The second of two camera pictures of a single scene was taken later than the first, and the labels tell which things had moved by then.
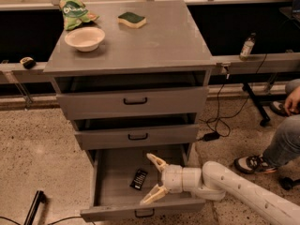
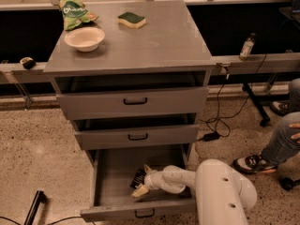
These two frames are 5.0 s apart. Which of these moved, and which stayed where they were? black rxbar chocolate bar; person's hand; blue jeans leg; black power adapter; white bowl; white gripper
Moved: person's hand; white gripper
Stayed: black power adapter; white bowl; black rxbar chocolate bar; blue jeans leg
